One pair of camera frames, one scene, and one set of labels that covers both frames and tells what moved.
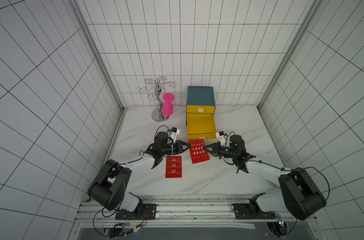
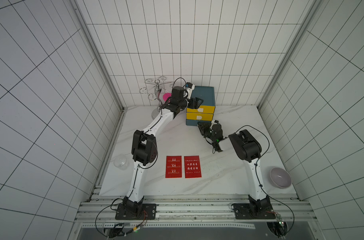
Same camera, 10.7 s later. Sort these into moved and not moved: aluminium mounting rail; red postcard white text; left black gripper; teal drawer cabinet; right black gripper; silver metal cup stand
Moved: right black gripper; left black gripper
Not moved: teal drawer cabinet; red postcard white text; aluminium mounting rail; silver metal cup stand
